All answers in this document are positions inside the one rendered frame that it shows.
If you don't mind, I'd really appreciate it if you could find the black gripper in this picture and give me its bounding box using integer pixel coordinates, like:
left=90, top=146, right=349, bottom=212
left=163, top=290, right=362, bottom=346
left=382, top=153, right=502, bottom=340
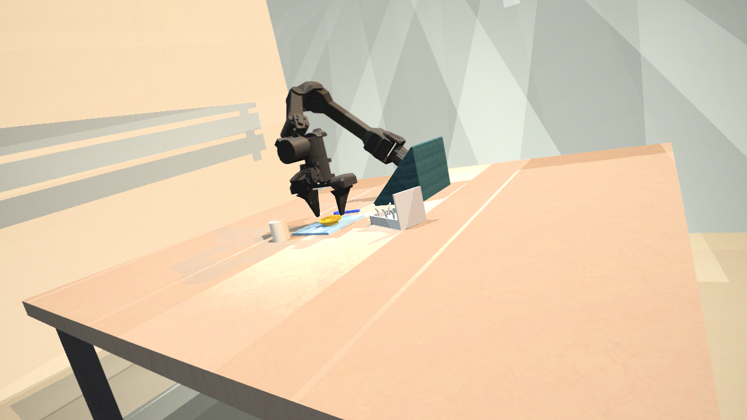
left=289, top=155, right=357, bottom=217

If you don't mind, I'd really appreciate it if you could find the white dish rack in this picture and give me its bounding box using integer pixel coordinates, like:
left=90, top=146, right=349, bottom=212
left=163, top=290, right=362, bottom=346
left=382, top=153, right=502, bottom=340
left=369, top=186, right=427, bottom=230

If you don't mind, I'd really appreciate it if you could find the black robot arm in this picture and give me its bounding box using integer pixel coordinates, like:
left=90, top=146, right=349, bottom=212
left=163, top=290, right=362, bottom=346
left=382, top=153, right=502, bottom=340
left=275, top=82, right=408, bottom=192

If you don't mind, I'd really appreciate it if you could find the yellow plate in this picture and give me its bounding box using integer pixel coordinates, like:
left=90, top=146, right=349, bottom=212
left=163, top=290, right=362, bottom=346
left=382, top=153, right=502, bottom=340
left=319, top=215, right=342, bottom=226

